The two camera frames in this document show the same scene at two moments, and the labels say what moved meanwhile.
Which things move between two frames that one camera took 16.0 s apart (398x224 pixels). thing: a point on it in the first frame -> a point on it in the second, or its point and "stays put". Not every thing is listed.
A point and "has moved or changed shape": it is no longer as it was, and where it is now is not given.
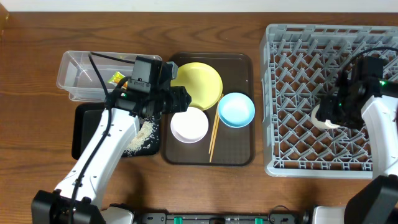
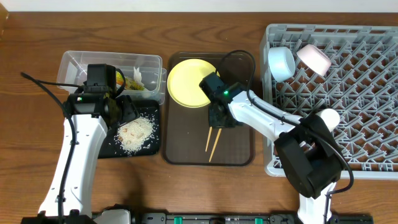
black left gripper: (182, 100) -> (127, 110)
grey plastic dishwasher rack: (300, 65) stays put
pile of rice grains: (140, 139) stays put
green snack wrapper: (117, 77) stays put
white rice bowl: (189, 127) -> (314, 59)
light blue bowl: (236, 110) has moved or changed shape
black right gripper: (325, 111) -> (219, 119)
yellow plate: (202, 83) stays put
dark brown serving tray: (233, 146) stays put
